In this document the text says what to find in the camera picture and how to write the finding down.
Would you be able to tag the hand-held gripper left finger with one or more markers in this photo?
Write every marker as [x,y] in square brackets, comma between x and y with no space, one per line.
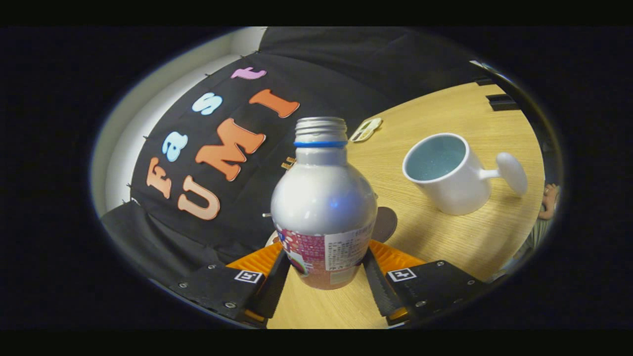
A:
[274,291]

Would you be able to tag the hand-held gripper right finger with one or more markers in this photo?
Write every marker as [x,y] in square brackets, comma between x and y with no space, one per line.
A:
[378,289]

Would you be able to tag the dark round coaster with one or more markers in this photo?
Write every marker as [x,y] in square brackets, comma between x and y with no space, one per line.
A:
[385,225]

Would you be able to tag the silver juice bottle red label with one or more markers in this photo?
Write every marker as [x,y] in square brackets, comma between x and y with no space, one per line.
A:
[321,198]

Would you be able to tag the wooden table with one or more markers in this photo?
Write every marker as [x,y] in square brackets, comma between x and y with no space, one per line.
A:
[445,242]

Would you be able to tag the toast slices in toaster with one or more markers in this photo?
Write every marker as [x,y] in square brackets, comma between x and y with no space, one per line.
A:
[289,163]

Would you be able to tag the small white compartment tray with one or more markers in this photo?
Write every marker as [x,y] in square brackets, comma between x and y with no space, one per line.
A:
[367,129]

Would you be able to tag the black table clamp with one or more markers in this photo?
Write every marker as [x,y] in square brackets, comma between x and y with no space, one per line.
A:
[502,102]
[484,81]

